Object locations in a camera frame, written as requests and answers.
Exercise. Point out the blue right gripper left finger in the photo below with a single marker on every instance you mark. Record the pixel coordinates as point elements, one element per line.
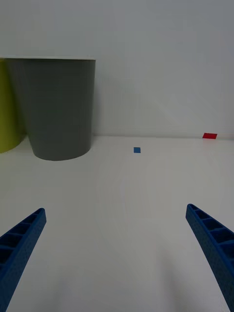
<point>17,253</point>

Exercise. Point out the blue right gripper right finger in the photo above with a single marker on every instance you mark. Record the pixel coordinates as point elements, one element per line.
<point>217,246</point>

